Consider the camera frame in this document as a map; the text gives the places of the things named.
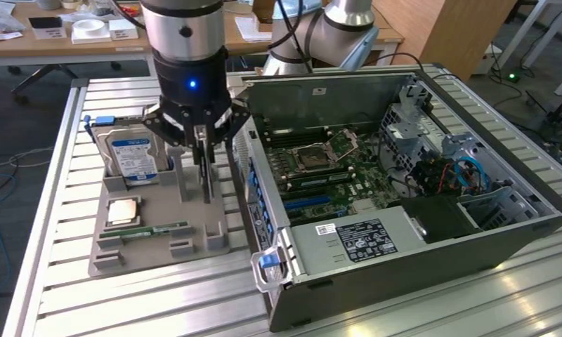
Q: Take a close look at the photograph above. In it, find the open dark PC case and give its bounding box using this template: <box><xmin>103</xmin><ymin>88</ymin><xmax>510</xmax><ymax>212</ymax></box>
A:
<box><xmin>222</xmin><ymin>68</ymin><xmax>562</xmax><ymax>333</ymax></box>

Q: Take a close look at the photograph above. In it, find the grey parts rack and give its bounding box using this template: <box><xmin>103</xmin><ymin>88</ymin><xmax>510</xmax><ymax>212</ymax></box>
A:
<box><xmin>87</xmin><ymin>145</ymin><xmax>231</xmax><ymax>278</ymax></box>

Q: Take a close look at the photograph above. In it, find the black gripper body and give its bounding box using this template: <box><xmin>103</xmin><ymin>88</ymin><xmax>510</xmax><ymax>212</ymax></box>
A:
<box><xmin>151</xmin><ymin>47</ymin><xmax>232</xmax><ymax>119</ymax></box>

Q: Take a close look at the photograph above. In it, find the clear plastic bag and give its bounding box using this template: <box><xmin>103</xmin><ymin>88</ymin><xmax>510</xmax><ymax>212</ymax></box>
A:
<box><xmin>0</xmin><ymin>0</ymin><xmax>29</xmax><ymax>32</ymax></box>

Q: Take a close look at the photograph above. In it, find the silver socket cover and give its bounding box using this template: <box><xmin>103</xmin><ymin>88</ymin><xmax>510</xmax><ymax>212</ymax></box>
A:
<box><xmin>326</xmin><ymin>128</ymin><xmax>363</xmax><ymax>157</ymax></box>

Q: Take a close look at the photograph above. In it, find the green graphics card black cover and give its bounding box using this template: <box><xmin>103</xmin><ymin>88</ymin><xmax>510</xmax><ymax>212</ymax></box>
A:
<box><xmin>192</xmin><ymin>125</ymin><xmax>215</xmax><ymax>205</ymax></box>

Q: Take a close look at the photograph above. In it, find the green motherboard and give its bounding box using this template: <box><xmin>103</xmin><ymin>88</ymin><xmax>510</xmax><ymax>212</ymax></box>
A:
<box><xmin>256</xmin><ymin>115</ymin><xmax>403</xmax><ymax>225</ymax></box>

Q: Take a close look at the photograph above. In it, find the CPU socket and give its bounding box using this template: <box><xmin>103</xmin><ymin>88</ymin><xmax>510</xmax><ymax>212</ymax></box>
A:
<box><xmin>292</xmin><ymin>143</ymin><xmax>331</xmax><ymax>169</ymax></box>

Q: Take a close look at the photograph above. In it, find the blue wire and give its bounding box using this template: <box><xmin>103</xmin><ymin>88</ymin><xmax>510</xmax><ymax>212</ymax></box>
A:
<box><xmin>451</xmin><ymin>157</ymin><xmax>492</xmax><ymax>196</ymax></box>

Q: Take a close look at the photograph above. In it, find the white metal table frame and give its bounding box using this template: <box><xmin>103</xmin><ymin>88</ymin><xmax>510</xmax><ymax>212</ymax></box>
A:
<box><xmin>489</xmin><ymin>0</ymin><xmax>562</xmax><ymax>98</ymax></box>

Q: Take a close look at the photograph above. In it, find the perforated metal disk bay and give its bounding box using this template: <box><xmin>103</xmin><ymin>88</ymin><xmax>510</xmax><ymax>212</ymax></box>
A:
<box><xmin>378</xmin><ymin>82</ymin><xmax>451</xmax><ymax>169</ymax></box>

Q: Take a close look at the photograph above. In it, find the plain white box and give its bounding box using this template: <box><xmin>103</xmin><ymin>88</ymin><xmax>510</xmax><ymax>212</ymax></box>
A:
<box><xmin>108</xmin><ymin>19</ymin><xmax>139</xmax><ymax>41</ymax></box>

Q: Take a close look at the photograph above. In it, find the light wooden desk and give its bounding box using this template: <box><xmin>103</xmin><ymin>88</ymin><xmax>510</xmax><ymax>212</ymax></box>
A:
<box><xmin>147</xmin><ymin>0</ymin><xmax>407</xmax><ymax>71</ymax></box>
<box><xmin>0</xmin><ymin>0</ymin><xmax>152</xmax><ymax>67</ymax></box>

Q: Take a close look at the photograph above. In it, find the white paper stack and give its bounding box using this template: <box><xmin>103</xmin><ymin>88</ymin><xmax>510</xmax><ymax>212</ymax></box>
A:
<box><xmin>234</xmin><ymin>15</ymin><xmax>274</xmax><ymax>43</ymax></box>

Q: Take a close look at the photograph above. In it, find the white box black top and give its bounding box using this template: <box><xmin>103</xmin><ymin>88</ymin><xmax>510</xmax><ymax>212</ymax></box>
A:
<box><xmin>29</xmin><ymin>16</ymin><xmax>68</xmax><ymax>40</ymax></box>

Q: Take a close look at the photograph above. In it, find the blue disk caddy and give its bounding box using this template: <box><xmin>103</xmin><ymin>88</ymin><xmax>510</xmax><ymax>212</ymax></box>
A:
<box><xmin>83</xmin><ymin>112</ymin><xmax>172</xmax><ymax>186</ymax></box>

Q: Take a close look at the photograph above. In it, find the hard disk blue label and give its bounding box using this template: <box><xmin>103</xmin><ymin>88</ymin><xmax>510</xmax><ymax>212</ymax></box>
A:
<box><xmin>92</xmin><ymin>124</ymin><xmax>163</xmax><ymax>185</ymax></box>

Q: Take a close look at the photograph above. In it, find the silver CPU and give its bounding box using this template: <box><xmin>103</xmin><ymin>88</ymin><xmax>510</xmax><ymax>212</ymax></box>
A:
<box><xmin>107</xmin><ymin>199</ymin><xmax>140</xmax><ymax>224</ymax></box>

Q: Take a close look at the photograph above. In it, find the slotted metal disk bay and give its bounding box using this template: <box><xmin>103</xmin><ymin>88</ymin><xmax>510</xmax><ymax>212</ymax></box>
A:
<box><xmin>457</xmin><ymin>185</ymin><xmax>541</xmax><ymax>231</ymax></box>

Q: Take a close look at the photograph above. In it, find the brown cardboard box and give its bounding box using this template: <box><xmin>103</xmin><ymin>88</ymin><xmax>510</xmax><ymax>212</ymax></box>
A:
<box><xmin>252</xmin><ymin>0</ymin><xmax>282</xmax><ymax>22</ymax></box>

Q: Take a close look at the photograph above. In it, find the black plastic duct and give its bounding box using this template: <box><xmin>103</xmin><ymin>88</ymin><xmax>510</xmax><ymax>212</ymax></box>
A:
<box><xmin>401</xmin><ymin>195</ymin><xmax>482</xmax><ymax>244</ymax></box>

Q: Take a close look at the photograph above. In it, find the wooden cabinet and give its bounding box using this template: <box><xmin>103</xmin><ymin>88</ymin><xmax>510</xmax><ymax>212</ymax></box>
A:
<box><xmin>373</xmin><ymin>0</ymin><xmax>520</xmax><ymax>80</ymax></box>

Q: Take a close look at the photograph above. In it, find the green RAM stick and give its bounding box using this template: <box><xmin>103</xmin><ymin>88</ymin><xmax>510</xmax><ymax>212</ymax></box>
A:
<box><xmin>100</xmin><ymin>220</ymin><xmax>191</xmax><ymax>239</ymax></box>

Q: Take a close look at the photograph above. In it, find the grey power supply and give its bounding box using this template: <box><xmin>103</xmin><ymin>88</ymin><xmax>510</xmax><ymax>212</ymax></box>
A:
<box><xmin>287</xmin><ymin>206</ymin><xmax>433</xmax><ymax>278</ymax></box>

